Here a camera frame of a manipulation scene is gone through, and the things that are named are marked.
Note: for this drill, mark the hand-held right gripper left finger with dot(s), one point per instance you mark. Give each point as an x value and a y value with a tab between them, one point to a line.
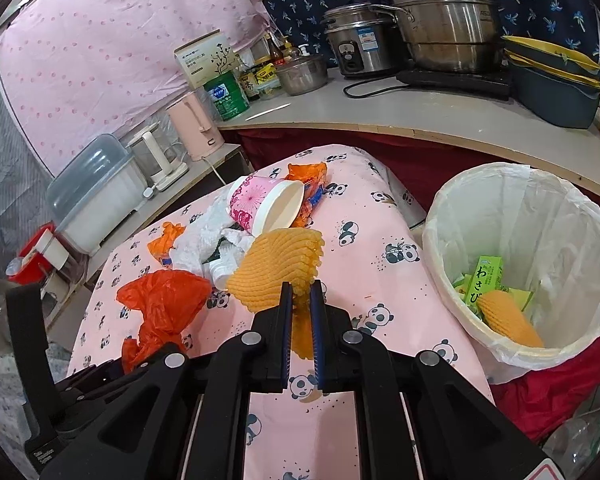
286	360

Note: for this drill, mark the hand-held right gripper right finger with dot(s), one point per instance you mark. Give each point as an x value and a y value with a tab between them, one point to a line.
316	360

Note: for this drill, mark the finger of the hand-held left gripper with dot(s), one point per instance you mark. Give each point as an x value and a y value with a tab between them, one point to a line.
105	379

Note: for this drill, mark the orange foam fruit net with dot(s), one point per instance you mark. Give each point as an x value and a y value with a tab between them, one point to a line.
275	270
510	320

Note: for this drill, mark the red orange plastic bag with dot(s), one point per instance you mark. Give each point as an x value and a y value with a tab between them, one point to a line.
160	305

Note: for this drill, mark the green white packet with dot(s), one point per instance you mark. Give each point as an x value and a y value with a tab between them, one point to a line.
219	276

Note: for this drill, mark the pink paper cup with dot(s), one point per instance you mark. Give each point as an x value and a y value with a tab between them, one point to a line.
280	210

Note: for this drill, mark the orange printed snack bag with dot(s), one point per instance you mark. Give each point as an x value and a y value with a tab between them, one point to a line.
307	175

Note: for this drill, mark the bin with white liner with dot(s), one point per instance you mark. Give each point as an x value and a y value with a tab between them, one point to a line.
555	240

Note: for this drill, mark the pink panda print blanket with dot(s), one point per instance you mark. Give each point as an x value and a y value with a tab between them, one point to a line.
380	280

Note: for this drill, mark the red white container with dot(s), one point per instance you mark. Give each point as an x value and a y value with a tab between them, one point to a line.
30	255

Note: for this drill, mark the clear crumpled plastic bag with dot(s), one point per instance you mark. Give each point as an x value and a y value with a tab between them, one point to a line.
200	240

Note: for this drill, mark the plastic dish box with lid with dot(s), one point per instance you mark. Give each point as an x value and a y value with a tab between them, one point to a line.
100	205

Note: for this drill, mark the white power plug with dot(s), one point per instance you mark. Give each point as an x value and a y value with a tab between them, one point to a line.
149	192

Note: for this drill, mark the grey patterned cloth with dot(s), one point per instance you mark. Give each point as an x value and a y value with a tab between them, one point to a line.
5	160

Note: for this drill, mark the dark red counter skirt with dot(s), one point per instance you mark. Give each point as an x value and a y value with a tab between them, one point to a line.
405	160

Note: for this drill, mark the white glass kettle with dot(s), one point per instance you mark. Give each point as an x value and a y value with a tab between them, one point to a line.
155	155

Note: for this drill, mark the red cloth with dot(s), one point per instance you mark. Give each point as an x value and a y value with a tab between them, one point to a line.
555	390

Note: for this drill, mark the white knife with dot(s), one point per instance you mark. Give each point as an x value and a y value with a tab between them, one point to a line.
270	109

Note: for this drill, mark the pink electric kettle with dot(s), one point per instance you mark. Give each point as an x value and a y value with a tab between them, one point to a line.
195	125

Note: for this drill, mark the green tin can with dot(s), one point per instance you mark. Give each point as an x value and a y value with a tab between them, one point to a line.
225	97

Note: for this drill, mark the clear plastic bottle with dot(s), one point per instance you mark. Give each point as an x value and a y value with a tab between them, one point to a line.
575	440

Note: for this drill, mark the dark sauce bottle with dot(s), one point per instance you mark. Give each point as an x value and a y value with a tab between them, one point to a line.
249	85

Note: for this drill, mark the small steel bowl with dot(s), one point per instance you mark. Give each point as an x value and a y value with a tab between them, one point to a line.
300	75

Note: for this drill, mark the yellow cap bottle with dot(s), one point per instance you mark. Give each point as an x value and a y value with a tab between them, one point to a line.
286	52

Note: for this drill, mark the black induction cooker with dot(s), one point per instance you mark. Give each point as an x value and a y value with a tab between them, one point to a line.
455	82

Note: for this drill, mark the white green carton box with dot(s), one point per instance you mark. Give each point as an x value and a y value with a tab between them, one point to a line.
205	57

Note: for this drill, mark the pink dotted cloth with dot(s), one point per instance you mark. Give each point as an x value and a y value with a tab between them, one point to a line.
105	50

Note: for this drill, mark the steel rice cooker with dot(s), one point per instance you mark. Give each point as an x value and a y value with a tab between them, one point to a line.
360	45

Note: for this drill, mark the dark blue stacked basins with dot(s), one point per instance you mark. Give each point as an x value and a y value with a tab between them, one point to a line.
550	105

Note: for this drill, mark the navy printed cloth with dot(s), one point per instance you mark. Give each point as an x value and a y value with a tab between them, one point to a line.
300	5

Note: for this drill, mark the large steel steamer pot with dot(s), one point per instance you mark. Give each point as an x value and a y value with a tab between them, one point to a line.
450	25

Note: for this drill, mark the grey basin yellow rim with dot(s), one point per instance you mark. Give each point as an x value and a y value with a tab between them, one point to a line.
545	52

